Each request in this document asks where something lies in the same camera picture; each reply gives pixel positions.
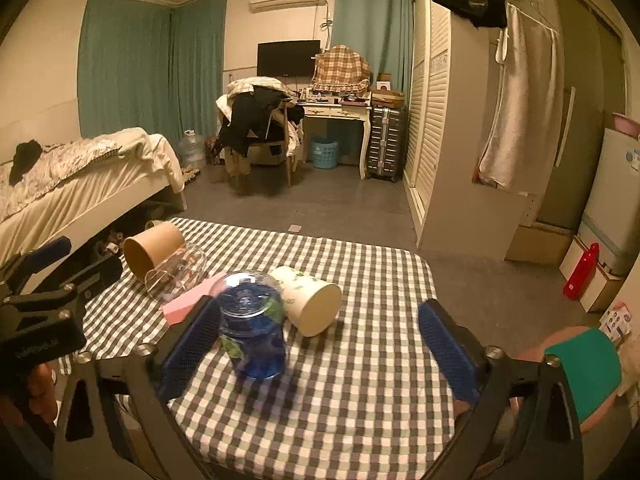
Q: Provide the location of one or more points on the brown cardboard box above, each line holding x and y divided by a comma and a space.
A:
387, 97

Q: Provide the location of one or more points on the bed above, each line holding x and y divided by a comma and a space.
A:
100, 195

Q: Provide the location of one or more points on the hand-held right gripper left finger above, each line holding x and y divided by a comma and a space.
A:
192, 345

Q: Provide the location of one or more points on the white louvred wardrobe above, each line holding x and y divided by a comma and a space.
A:
440, 125

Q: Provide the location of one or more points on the black cloth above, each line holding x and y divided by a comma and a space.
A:
25, 159

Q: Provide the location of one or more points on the wooden chair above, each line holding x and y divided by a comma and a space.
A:
286, 160

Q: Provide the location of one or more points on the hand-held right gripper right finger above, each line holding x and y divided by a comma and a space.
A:
446, 350

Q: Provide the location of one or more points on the pink box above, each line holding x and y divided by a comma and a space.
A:
186, 302

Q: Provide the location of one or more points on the white leaning board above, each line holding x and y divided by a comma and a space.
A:
522, 222

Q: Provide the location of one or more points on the patterned quilt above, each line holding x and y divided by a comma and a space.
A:
55, 170

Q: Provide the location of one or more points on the white hanging towel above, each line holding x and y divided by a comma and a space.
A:
525, 100

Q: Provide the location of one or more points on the black jacket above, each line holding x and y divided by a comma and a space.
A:
245, 120

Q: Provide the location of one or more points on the red bottle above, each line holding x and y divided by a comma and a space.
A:
580, 272

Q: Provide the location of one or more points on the pink basin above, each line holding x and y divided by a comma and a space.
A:
627, 124

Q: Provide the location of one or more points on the white paper cup green print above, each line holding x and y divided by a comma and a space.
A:
311, 306

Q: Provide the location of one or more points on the wide teal curtain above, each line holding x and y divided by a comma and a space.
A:
130, 70

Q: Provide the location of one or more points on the stool with green cushion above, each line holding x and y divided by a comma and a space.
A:
532, 350

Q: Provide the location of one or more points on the large water jug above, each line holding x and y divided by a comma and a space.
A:
191, 150

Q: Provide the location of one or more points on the black television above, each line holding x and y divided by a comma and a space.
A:
287, 57

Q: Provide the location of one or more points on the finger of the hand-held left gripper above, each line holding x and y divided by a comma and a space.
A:
95, 276
50, 251

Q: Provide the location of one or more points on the pile of light clothes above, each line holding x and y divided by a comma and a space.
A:
250, 87

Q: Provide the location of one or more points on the blue plastic basket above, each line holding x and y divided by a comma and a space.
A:
325, 152

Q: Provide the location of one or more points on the green cushion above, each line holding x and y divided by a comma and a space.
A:
590, 372

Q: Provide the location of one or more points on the narrow teal curtain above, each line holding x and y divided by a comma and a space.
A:
372, 30

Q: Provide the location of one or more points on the dark ribbed suitcase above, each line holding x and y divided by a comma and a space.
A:
385, 142

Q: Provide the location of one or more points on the white storage box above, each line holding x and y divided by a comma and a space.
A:
602, 290

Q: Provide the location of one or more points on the colourful printed box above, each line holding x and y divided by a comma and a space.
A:
617, 321

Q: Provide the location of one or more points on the checkered tablecloth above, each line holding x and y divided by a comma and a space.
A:
350, 370

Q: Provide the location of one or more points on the plaid blanket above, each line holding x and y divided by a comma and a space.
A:
340, 67

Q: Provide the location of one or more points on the clear glass cup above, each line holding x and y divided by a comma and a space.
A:
175, 275

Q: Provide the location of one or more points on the white desk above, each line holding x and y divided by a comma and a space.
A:
335, 112

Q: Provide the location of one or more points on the person's left hand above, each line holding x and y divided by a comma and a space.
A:
42, 392

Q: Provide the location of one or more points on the black hanging garment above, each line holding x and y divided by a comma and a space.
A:
467, 0

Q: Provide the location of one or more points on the blue glass cup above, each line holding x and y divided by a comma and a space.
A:
250, 332

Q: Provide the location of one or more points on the brown paper cup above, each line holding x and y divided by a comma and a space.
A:
150, 252

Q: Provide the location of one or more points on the white fridge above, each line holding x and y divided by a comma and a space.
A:
612, 200

